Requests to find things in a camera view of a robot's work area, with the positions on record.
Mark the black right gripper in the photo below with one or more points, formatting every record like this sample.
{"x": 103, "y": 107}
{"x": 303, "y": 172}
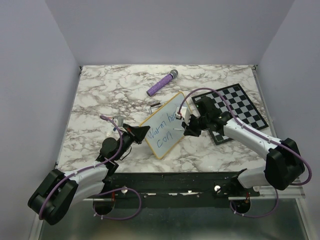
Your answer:
{"x": 189, "y": 129}

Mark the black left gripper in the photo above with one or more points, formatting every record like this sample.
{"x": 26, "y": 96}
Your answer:
{"x": 136, "y": 133}

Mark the yellow framed whiteboard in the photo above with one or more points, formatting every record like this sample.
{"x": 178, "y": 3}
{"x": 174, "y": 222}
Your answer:
{"x": 161, "y": 137}

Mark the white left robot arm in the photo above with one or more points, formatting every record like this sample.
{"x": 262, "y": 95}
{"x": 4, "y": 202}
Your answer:
{"x": 60, "y": 190}

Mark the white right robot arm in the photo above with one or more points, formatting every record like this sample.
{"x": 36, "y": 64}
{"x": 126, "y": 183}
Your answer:
{"x": 283, "y": 164}

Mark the black white chessboard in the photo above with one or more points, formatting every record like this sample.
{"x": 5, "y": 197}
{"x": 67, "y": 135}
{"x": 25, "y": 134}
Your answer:
{"x": 240, "y": 104}

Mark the purple glitter microphone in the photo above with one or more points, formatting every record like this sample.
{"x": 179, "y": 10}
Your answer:
{"x": 164, "y": 81}

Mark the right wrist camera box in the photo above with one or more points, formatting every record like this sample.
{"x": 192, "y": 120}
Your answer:
{"x": 184, "y": 114}

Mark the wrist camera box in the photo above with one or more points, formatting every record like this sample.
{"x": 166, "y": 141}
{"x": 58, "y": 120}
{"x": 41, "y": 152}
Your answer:
{"x": 184, "y": 114}
{"x": 119, "y": 120}

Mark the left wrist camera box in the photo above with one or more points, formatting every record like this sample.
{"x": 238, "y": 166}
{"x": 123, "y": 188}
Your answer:
{"x": 119, "y": 120}

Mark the wire whiteboard stand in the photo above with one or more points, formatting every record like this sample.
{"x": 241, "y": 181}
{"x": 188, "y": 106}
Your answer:
{"x": 155, "y": 106}

